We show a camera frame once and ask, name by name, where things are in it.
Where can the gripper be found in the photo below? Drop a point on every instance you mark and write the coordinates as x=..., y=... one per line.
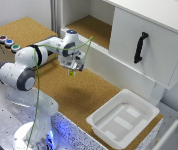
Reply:
x=67, y=60

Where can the yellow block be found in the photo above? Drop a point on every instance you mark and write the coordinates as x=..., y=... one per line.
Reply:
x=71, y=72

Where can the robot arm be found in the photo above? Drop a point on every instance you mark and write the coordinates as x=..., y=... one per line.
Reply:
x=24, y=58

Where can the white cabinet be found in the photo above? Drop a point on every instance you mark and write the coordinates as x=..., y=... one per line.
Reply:
x=102, y=68

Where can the green button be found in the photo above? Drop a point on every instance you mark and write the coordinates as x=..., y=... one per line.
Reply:
x=15, y=47

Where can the blue button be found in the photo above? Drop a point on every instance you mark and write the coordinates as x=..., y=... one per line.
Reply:
x=9, y=42

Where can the red button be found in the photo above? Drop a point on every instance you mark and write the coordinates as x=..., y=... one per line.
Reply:
x=3, y=39

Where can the white plastic box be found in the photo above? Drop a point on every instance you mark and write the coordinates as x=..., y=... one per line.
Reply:
x=122, y=120

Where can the white sliding door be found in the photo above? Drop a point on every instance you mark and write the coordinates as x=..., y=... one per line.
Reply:
x=159, y=50

